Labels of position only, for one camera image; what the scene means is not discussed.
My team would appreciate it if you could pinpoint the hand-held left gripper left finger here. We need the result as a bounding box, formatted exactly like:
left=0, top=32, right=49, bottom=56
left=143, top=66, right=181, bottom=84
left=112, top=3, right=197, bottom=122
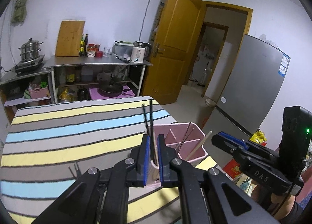
left=32, top=134, right=152, bottom=224

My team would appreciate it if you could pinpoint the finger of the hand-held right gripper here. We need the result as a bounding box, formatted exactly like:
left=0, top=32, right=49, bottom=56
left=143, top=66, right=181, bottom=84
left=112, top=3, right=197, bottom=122
left=211, top=134, right=247, bottom=166
left=218, top=132, right=279, bottom=160

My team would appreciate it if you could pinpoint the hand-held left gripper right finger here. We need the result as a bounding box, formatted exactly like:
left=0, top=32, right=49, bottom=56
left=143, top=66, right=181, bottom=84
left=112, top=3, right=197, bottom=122
left=157, top=134, right=279, bottom=224

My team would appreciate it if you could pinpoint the white chopstick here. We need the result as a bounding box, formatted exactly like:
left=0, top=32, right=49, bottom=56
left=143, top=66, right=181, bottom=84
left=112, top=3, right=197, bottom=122
left=186, top=130, right=212, bottom=161

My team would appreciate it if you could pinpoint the pink utensil holder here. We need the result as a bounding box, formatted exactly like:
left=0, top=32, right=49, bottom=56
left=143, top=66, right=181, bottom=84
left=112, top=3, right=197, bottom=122
left=146, top=122, right=208, bottom=188

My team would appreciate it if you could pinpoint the metal chopstick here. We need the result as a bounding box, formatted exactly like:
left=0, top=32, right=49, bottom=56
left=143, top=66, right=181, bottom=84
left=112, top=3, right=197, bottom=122
left=178, top=122, right=192, bottom=152
left=180, top=128, right=195, bottom=153

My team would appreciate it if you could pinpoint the person's right forearm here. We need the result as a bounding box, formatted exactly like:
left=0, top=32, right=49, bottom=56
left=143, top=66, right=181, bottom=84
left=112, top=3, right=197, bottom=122
left=252, top=182, right=301, bottom=223

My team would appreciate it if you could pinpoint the red box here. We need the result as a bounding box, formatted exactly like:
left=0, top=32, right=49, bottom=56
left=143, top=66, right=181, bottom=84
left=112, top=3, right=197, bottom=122
left=223, top=159, right=242, bottom=178

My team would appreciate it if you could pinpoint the patterned bag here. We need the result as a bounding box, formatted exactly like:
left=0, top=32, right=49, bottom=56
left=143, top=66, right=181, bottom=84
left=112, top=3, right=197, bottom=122
left=234, top=174, right=255, bottom=196

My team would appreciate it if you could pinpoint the yellow snack bag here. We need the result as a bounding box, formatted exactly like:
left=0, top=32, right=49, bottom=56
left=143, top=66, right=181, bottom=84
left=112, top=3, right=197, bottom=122
left=249, top=129, right=267, bottom=146

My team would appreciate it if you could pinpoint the grey refrigerator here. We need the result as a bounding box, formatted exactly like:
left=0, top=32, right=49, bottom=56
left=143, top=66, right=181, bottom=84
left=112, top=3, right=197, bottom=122
left=202, top=34, right=291, bottom=139

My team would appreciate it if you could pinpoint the black frying pan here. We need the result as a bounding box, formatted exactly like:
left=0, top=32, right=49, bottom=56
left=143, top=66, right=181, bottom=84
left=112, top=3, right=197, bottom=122
left=97, top=84, right=136, bottom=97

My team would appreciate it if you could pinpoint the pink cutting board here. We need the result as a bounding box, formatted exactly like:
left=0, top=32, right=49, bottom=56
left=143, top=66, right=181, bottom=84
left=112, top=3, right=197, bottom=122
left=89, top=86, right=135, bottom=100

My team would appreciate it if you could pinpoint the striped tablecloth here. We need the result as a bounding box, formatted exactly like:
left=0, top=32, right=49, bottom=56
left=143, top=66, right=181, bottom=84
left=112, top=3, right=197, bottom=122
left=0, top=95, right=217, bottom=224

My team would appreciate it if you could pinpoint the dark glass bottle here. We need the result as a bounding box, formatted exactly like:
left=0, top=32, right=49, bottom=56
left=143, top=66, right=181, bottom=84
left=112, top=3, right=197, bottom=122
left=77, top=87, right=89, bottom=101

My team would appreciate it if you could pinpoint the yellow cooking oil bottle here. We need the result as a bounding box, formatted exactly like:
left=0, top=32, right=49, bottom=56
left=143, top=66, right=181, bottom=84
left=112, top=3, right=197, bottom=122
left=59, top=86, right=77, bottom=103

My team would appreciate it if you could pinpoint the grey storage box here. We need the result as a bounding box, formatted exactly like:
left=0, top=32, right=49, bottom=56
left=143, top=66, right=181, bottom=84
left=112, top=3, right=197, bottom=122
left=81, top=66, right=94, bottom=82

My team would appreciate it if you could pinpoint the white electric kettle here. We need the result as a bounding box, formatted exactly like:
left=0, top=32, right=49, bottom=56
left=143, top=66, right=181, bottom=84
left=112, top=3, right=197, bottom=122
left=130, top=41, right=152, bottom=64

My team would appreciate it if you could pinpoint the tall metal shelf table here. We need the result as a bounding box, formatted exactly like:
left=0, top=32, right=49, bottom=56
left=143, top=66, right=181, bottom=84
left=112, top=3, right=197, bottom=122
left=45, top=54, right=154, bottom=104

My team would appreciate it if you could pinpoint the yellow label sauce bottle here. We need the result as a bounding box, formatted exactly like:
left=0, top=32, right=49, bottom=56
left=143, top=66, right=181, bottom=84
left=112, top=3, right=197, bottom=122
left=66, top=68, right=75, bottom=84

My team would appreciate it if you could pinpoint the clear plastic container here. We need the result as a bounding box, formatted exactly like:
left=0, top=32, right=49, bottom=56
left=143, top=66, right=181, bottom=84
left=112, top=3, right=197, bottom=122
left=113, top=40, right=134, bottom=60

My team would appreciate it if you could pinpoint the wooden door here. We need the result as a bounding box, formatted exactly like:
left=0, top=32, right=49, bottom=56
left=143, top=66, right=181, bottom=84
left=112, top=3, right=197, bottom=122
left=141, top=0, right=207, bottom=105

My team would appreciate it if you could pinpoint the pink plastic basket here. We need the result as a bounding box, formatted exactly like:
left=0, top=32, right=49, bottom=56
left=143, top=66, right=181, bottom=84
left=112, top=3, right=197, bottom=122
left=29, top=86, right=50, bottom=99

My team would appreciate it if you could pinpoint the wooden cutting board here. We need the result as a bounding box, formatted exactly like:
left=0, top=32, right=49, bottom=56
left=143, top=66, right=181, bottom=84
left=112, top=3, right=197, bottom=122
left=55, top=20, right=86, bottom=57

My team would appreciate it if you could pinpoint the low metal shelf unit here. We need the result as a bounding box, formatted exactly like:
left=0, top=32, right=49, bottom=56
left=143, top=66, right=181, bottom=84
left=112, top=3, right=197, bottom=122
left=0, top=66, right=53, bottom=117

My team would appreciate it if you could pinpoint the induction cooker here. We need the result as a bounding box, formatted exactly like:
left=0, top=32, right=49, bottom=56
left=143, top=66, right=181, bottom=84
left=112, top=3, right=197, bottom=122
left=11, top=54, right=48, bottom=73

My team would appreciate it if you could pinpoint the steel steamer pot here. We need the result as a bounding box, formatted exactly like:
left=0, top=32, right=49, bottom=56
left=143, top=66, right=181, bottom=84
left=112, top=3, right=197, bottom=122
left=19, top=38, right=44, bottom=62

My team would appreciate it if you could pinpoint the green hanging curtain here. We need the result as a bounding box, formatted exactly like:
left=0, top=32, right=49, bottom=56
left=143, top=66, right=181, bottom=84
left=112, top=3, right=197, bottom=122
left=11, top=0, right=32, bottom=23

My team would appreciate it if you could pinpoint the black handled knife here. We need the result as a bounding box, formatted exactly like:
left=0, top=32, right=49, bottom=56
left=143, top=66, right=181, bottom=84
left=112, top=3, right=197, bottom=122
left=116, top=54, right=131, bottom=64

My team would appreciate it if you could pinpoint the wooden door frame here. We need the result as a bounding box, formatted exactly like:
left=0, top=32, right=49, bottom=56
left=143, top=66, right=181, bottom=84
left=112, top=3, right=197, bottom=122
left=201, top=1, right=254, bottom=97

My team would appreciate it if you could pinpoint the wall calendar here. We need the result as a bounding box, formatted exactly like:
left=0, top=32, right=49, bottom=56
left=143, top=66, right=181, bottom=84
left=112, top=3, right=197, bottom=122
left=151, top=0, right=168, bottom=42

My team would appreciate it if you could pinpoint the wall cable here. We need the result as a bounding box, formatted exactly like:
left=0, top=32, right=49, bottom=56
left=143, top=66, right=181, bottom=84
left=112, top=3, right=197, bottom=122
left=139, top=0, right=161, bottom=42

